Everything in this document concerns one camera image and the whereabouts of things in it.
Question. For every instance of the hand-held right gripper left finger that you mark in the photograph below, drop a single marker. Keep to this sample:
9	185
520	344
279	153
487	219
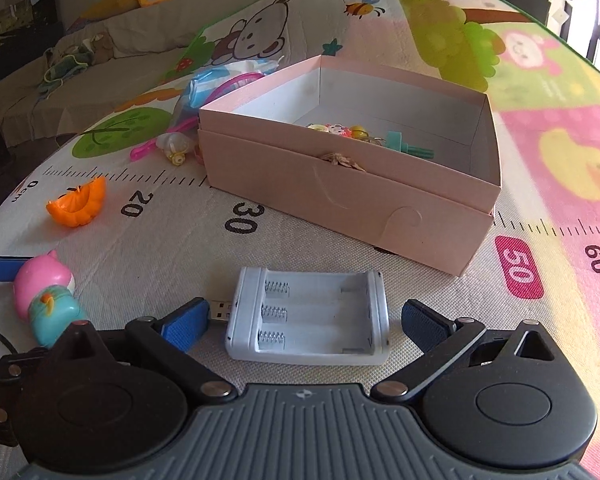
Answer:
185	325

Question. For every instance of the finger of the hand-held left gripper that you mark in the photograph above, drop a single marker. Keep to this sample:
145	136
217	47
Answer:
15	367
0	269

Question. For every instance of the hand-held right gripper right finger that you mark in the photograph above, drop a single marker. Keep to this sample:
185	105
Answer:
425	327

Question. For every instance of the pink and teal toy figure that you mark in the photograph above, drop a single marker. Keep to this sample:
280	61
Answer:
42	280

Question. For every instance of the white battery charger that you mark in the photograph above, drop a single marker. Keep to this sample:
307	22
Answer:
245	310

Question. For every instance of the orange plastic toy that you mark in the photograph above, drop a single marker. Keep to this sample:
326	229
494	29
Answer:
75	207

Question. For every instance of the pink cardboard box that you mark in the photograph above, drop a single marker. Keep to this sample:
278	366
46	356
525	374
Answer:
330	210

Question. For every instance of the blue snack packet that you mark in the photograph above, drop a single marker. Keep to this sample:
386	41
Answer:
200	92

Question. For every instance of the pink plastic basket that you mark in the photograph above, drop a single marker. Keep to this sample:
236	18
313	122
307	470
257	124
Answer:
235	82

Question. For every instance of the cartoon printed play mat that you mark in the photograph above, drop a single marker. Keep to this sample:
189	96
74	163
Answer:
130	270

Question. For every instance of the small yellow toy figure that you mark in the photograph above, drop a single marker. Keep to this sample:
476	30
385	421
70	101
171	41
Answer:
174	147

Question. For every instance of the magenta plastic piece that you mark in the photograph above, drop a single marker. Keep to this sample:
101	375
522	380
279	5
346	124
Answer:
144	151

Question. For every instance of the green and blue cloth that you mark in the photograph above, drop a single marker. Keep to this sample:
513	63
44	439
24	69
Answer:
62	65

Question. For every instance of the small toys in box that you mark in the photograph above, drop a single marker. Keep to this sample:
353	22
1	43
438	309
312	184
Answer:
340	131

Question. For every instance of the brown plush toy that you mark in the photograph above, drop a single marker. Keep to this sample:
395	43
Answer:
101	44

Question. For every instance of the dark cabinet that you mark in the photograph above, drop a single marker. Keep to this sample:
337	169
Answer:
17	20

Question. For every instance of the grey covered sofa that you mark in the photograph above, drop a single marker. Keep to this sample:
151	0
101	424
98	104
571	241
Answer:
130	30

